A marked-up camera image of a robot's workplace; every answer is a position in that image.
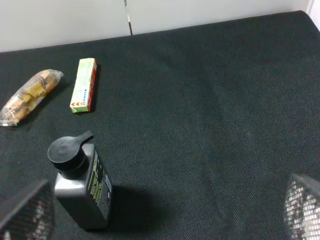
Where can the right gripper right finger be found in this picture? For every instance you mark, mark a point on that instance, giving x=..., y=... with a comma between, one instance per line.
x=301, y=212

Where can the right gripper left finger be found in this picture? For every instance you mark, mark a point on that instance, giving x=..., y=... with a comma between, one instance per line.
x=29, y=214

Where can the grey bottle black cap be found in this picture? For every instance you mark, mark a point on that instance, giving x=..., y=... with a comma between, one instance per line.
x=82, y=185

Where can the wrapped snack bar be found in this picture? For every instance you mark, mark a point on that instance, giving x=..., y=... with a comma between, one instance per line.
x=27, y=98

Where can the white green carton box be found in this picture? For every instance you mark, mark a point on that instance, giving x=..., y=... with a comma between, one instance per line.
x=82, y=95

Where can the black tablecloth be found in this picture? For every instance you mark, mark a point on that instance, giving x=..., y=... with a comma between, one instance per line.
x=199, y=128

